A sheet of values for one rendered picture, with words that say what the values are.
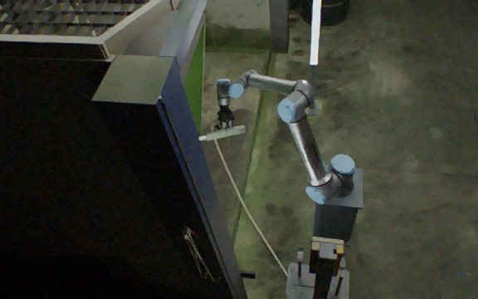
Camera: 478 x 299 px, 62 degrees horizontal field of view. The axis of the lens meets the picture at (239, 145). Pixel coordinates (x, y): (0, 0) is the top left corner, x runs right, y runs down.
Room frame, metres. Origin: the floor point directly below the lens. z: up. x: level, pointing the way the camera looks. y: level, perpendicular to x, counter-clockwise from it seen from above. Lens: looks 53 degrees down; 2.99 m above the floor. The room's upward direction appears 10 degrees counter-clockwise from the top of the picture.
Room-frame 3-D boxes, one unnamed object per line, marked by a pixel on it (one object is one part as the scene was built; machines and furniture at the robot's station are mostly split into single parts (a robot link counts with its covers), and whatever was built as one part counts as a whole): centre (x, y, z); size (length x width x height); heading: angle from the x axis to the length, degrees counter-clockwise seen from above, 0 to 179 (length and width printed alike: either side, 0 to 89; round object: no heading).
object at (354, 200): (1.32, -0.62, 0.32); 0.31 x 0.31 x 0.64; 72
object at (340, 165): (1.31, -0.61, 0.83); 0.17 x 0.15 x 0.18; 125
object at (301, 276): (0.67, -0.29, 0.95); 0.26 x 0.15 x 0.32; 72
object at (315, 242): (0.57, -0.26, 1.42); 0.12 x 0.06 x 0.26; 72
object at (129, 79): (0.83, 0.24, 1.14); 0.18 x 0.18 x 2.29; 72
